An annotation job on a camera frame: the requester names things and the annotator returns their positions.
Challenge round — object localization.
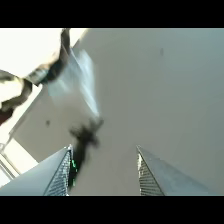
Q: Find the white shirt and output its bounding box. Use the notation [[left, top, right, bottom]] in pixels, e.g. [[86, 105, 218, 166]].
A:
[[0, 28, 88, 78]]

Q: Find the silver frame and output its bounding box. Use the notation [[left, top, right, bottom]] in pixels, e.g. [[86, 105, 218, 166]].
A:
[[0, 132, 22, 182]]

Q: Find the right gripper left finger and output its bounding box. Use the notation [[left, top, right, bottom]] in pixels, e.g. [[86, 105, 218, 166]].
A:
[[0, 144, 73, 197]]

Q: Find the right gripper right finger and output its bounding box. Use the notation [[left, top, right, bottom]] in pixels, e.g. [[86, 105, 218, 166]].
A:
[[136, 144, 214, 197]]

